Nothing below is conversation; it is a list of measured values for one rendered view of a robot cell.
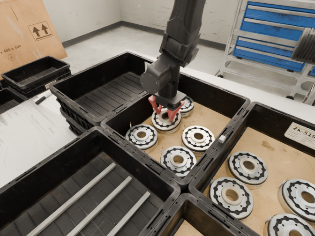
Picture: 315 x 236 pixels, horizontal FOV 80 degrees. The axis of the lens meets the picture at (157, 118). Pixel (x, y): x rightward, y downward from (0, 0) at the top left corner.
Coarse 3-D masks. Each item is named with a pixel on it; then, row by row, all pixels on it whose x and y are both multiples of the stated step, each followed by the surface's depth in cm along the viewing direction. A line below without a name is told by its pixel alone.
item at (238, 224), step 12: (252, 108) 58; (264, 108) 59; (240, 120) 54; (300, 120) 54; (228, 132) 51; (216, 156) 45; (204, 168) 43; (192, 180) 41; (192, 192) 39; (216, 204) 37; (240, 228) 34
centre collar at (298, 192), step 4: (300, 188) 46; (304, 188) 46; (296, 192) 45; (300, 192) 45; (308, 192) 45; (312, 192) 45; (296, 196) 45; (300, 196) 44; (312, 196) 45; (300, 200) 44; (304, 200) 44; (304, 204) 43; (308, 204) 43; (312, 204) 43
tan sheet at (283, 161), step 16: (240, 144) 61; (256, 144) 61; (272, 144) 61; (272, 160) 56; (288, 160) 56; (304, 160) 56; (224, 176) 52; (272, 176) 52; (288, 176) 52; (304, 176) 52; (256, 192) 49; (272, 192) 49; (256, 208) 46; (272, 208) 46; (256, 224) 43
